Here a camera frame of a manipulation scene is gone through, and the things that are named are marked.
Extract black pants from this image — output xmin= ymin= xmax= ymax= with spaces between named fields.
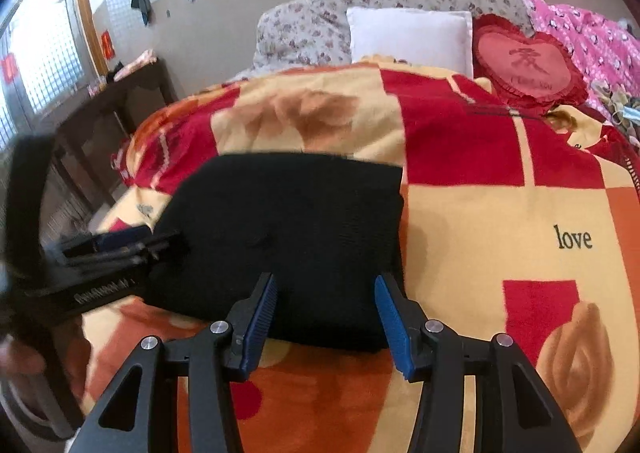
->
xmin=142 ymin=153 xmax=404 ymax=352

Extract red heart cushion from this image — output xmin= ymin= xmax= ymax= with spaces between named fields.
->
xmin=472 ymin=14 xmax=588 ymax=112

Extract white pillow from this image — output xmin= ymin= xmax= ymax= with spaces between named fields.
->
xmin=346 ymin=8 xmax=473 ymax=78

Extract dark wooden table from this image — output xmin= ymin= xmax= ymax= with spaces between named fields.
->
xmin=39 ymin=60 xmax=177 ymax=212

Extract pink cloth on table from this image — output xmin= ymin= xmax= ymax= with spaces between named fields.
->
xmin=114 ymin=49 xmax=157 ymax=82

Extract floral grey quilt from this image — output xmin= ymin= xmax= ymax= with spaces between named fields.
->
xmin=235 ymin=0 xmax=534 ymax=80

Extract pink patterned quilt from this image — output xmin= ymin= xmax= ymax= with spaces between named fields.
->
xmin=523 ymin=0 xmax=639 ymax=115

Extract red orange rose blanket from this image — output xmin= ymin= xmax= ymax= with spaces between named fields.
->
xmin=85 ymin=60 xmax=639 ymax=452

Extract person left hand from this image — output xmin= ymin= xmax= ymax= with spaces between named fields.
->
xmin=0 ymin=335 xmax=46 ymax=377

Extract red wall sticker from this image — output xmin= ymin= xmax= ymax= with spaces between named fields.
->
xmin=100 ymin=30 xmax=115 ymax=61

